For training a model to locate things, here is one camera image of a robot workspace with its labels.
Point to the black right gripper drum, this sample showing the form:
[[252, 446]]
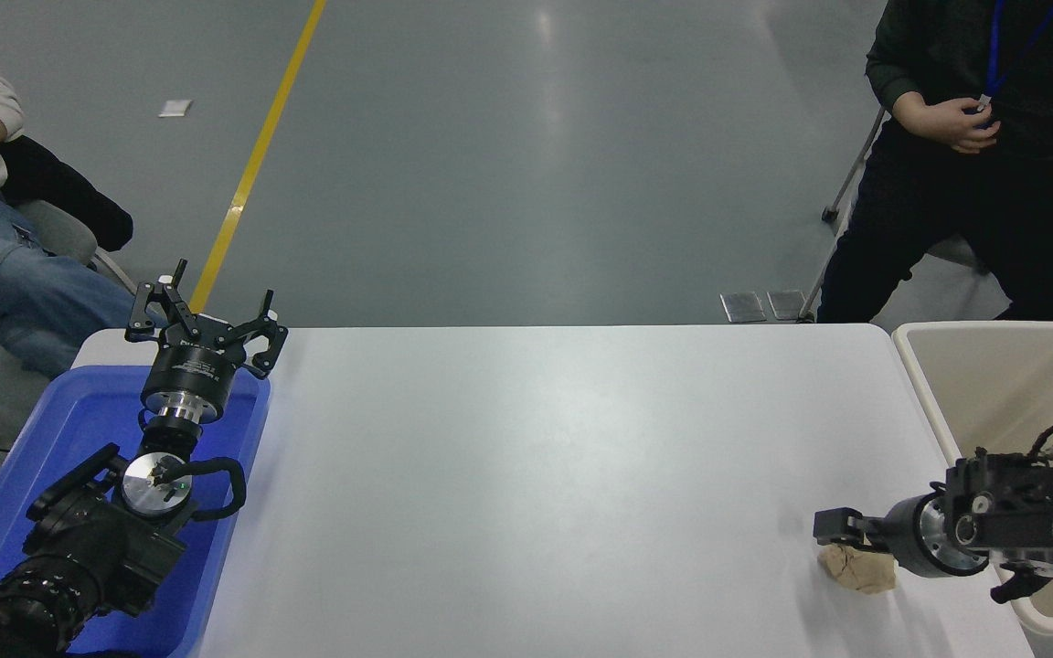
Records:
[[903, 537]]

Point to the large pale plastic bin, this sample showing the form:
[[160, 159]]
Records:
[[993, 393]]

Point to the tan paper ball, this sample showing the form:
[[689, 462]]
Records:
[[860, 571]]

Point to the white paper scrap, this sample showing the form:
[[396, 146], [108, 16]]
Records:
[[175, 109]]

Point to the blue plastic tray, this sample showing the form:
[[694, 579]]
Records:
[[51, 429]]

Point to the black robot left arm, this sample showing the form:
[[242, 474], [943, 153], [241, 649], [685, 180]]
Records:
[[97, 548]]

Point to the black jacket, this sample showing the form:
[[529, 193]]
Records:
[[60, 187]]

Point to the person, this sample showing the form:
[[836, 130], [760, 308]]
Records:
[[938, 46], [24, 292]]

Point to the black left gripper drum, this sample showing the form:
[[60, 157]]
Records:
[[190, 366]]

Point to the metal frame chair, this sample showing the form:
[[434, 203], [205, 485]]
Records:
[[956, 251]]

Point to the person's right hand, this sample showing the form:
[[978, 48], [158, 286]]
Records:
[[951, 121]]

